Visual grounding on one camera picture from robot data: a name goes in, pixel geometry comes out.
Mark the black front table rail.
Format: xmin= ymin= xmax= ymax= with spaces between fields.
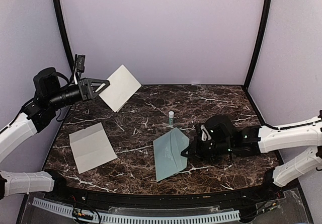
xmin=46 ymin=185 xmax=275 ymax=210

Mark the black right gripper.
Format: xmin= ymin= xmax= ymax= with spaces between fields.
xmin=181 ymin=134 xmax=233 ymax=163

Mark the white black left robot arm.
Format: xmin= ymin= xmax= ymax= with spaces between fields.
xmin=1 ymin=67 xmax=110 ymax=202

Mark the beige lined letter paper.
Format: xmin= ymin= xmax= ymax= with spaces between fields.
xmin=99 ymin=65 xmax=141 ymax=112

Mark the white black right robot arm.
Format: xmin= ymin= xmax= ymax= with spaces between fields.
xmin=181 ymin=115 xmax=321 ymax=201

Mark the white slotted cable duct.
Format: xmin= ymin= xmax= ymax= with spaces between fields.
xmin=32 ymin=198 xmax=240 ymax=224

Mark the white green glue stick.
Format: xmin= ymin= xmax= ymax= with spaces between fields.
xmin=168 ymin=111 xmax=174 ymax=127

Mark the black corner frame post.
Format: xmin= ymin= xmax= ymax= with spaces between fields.
xmin=243 ymin=0 xmax=271 ymax=92
xmin=53 ymin=0 xmax=73 ymax=70

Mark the black right corner frame post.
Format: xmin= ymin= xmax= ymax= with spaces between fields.
xmin=243 ymin=0 xmax=271 ymax=92

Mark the black left corner frame post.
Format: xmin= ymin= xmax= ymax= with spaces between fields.
xmin=53 ymin=0 xmax=73 ymax=70

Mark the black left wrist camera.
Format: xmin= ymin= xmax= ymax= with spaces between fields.
xmin=75 ymin=54 xmax=86 ymax=73

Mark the spare gray folded paper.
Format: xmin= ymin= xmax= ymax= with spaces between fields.
xmin=69 ymin=123 xmax=117 ymax=174

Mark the light blue paper envelope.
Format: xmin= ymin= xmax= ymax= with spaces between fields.
xmin=153 ymin=128 xmax=190 ymax=182

